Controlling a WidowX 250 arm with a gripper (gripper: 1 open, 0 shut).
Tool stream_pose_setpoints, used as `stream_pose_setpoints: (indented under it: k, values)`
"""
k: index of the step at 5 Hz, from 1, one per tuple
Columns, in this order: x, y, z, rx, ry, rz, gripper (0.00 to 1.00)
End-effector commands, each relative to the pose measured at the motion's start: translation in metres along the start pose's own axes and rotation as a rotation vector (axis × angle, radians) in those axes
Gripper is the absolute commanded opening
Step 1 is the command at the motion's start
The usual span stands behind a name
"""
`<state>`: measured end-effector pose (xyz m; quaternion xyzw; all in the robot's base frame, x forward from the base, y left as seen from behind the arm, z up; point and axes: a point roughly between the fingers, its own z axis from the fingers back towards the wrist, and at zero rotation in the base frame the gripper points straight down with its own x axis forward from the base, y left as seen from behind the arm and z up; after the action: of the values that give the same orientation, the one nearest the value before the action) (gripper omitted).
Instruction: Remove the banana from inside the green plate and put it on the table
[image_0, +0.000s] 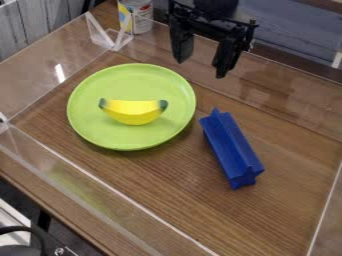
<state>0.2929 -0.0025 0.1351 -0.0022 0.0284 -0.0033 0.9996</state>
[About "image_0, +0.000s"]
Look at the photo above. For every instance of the yellow toy banana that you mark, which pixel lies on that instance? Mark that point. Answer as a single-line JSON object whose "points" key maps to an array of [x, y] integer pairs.
{"points": [[134, 112]]}

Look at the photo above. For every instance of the green round plate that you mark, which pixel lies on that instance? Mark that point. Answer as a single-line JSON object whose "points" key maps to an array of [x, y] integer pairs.
{"points": [[131, 82]]}

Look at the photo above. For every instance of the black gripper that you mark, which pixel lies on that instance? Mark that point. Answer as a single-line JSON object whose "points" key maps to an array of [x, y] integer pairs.
{"points": [[214, 17]]}

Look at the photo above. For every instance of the clear acrylic corner bracket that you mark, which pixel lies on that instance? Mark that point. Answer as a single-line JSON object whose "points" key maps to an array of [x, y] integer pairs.
{"points": [[110, 38]]}

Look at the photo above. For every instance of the clear acrylic front wall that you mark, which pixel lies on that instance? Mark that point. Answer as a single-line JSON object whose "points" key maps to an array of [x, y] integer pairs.
{"points": [[110, 219]]}

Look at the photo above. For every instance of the blue star-shaped block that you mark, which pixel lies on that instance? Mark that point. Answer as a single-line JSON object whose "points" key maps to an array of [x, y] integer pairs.
{"points": [[234, 153]]}

